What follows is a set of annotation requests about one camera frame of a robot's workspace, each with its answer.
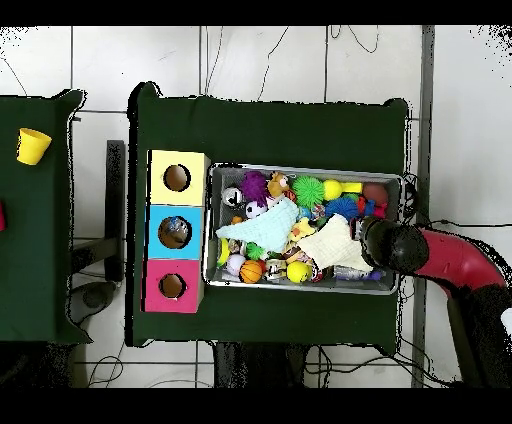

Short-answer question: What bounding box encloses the cream knitted cloth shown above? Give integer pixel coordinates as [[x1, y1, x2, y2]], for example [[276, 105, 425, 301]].
[[296, 213, 375, 273]]

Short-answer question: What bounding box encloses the mint green knitted cloth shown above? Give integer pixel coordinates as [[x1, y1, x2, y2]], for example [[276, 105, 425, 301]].
[[215, 198, 300, 254]]

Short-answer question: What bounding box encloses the clear plastic bottle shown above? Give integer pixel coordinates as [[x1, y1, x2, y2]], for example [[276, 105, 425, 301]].
[[165, 215, 189, 238]]

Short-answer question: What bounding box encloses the silver mesh bin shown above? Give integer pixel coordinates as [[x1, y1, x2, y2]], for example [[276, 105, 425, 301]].
[[202, 161, 404, 296]]

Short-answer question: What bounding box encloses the wooden three-hole box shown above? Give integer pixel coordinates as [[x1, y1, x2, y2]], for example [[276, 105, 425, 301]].
[[141, 149, 212, 314]]

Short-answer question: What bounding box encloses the blue koosh ball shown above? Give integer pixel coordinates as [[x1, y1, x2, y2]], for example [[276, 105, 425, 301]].
[[324, 196, 359, 220]]

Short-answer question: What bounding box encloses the yellow smooth ball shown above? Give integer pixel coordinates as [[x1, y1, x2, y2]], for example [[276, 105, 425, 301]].
[[322, 178, 344, 201]]

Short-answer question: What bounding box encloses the yellow plush duck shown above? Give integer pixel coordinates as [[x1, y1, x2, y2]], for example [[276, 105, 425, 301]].
[[288, 217, 317, 243]]

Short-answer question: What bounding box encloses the green koosh ball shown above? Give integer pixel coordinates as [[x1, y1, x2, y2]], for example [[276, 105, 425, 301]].
[[291, 175, 326, 209]]

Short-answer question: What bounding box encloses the toy soccer ball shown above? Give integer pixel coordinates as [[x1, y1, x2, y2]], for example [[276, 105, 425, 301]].
[[244, 200, 267, 220]]

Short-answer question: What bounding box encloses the purple spiky ball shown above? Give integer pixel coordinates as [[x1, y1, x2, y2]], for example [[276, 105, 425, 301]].
[[239, 170, 270, 209]]

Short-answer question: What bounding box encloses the orange toy basketball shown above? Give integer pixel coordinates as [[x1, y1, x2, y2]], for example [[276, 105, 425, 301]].
[[239, 259, 264, 284]]

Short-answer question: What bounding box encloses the dark green table cloth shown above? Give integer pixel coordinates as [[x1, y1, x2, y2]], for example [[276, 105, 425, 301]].
[[125, 81, 411, 348]]

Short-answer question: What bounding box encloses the white toy baseball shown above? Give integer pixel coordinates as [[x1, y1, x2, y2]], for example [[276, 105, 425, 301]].
[[226, 253, 247, 277]]

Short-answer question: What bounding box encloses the silver drink can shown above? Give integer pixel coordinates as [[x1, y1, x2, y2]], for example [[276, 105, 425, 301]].
[[220, 186, 245, 208]]

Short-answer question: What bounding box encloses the black stand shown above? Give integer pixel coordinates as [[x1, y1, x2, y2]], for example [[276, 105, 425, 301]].
[[67, 139, 126, 326]]

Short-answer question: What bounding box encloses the dark green side-table cloth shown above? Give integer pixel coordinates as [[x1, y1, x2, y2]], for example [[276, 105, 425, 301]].
[[0, 89, 93, 345]]

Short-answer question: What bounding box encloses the yellow plastic cup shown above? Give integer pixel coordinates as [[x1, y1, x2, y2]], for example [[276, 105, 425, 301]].
[[15, 127, 53, 166]]

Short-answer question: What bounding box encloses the black power cable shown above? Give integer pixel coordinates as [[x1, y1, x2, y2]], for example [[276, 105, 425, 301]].
[[403, 217, 512, 231]]

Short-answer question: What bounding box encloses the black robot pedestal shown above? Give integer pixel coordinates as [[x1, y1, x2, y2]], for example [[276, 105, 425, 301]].
[[211, 341, 309, 388]]

